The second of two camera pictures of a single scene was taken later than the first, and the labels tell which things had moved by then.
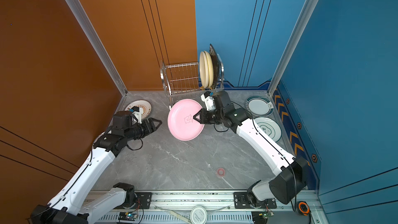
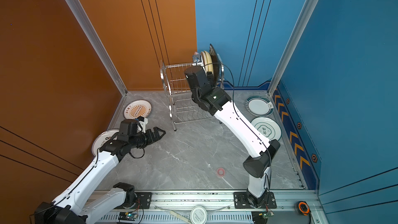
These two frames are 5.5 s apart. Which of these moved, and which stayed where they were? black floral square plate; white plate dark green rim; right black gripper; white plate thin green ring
Moved: right black gripper
Stayed: white plate thin green ring; black floral square plate; white plate dark green rim
